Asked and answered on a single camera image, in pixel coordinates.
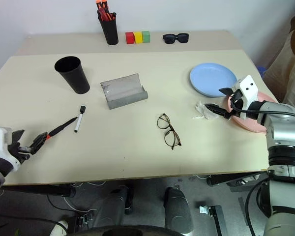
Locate black table foot with caster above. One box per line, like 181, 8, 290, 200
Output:
199, 205, 229, 236

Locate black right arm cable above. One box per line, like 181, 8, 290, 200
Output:
232, 97, 295, 121

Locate red block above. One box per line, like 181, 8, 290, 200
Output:
125, 31, 135, 45

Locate empty black cup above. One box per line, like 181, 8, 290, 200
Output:
54, 56, 91, 95

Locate tortoiseshell eyeglasses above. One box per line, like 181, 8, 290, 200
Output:
157, 113, 182, 151

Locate dark rounded robot leg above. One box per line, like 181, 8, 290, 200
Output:
92, 184, 135, 229
163, 186, 194, 234

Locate blue plastic object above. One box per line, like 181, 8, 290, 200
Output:
256, 65, 268, 77

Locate red and black pen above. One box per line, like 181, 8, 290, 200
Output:
97, 8, 110, 22

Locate white marker with black cap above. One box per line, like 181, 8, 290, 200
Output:
73, 105, 87, 134

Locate black sunglasses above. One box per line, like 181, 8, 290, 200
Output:
162, 32, 189, 45

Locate beige cushion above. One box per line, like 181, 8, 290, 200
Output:
263, 30, 295, 105

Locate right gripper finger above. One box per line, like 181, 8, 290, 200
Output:
218, 87, 237, 97
204, 103, 232, 120

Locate grey glasses case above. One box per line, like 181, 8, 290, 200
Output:
100, 73, 148, 110

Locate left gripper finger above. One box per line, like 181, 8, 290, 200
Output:
12, 129, 26, 144
29, 132, 49, 155

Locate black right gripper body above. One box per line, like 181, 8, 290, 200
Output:
229, 89, 244, 117

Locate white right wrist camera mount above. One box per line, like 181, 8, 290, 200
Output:
232, 75, 260, 121

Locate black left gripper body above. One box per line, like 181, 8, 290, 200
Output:
8, 142, 31, 164

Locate blue plate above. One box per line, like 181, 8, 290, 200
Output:
189, 62, 238, 98

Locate pink plate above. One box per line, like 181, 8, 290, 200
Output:
227, 91, 277, 134

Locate yellow block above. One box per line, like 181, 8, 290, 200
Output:
133, 31, 144, 44

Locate black table frame bar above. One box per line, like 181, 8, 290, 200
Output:
206, 171, 267, 187
0, 183, 72, 198

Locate black pen holder cup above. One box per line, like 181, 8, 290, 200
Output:
99, 17, 119, 46

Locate metal caster wheel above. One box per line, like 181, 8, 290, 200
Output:
76, 213, 95, 228

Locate black pen with red band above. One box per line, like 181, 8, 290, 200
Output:
45, 117, 78, 141

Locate crumpled white tissue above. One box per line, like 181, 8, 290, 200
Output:
192, 100, 221, 121

